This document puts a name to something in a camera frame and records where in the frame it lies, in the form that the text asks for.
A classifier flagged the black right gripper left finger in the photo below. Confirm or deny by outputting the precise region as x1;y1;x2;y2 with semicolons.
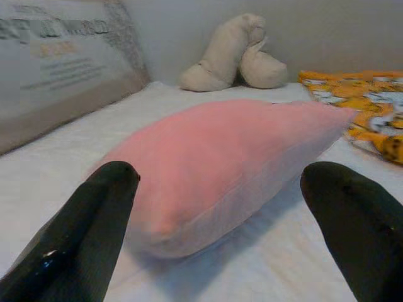
0;160;141;302

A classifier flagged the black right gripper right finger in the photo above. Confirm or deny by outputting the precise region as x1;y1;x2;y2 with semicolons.
300;160;403;302

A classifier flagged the pink pillow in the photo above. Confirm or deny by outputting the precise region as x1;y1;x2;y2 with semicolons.
84;99;358;260

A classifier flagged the white quilted mattress pad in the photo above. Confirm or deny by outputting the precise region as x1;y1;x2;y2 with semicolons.
0;81;403;302

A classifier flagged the yellow cartoon egg blanket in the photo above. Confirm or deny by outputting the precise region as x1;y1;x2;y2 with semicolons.
297;69;403;166

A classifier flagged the grey floral printed headboard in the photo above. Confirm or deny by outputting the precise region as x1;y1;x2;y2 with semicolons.
0;0;152;157

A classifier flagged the beige folded bolster pillow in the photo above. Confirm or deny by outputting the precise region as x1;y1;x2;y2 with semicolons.
178;13;289;92

